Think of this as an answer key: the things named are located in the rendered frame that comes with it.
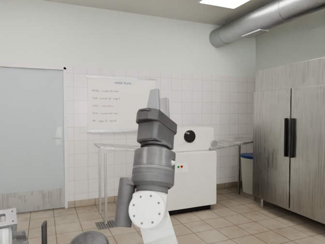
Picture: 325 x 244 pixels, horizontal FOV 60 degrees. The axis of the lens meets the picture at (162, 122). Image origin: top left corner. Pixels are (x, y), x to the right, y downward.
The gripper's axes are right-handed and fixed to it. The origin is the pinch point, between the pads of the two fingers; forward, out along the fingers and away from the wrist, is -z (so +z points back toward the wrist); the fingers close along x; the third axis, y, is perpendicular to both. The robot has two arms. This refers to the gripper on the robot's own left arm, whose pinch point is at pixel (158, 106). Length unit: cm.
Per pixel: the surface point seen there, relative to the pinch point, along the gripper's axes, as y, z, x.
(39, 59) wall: 294, -188, -162
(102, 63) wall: 238, -208, -227
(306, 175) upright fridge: -22, -48, -327
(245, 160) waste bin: 72, -100, -440
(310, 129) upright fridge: -32, -98, -304
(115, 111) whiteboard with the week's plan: 234, -145, -268
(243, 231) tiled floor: 52, 19, -314
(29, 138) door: 320, -85, -195
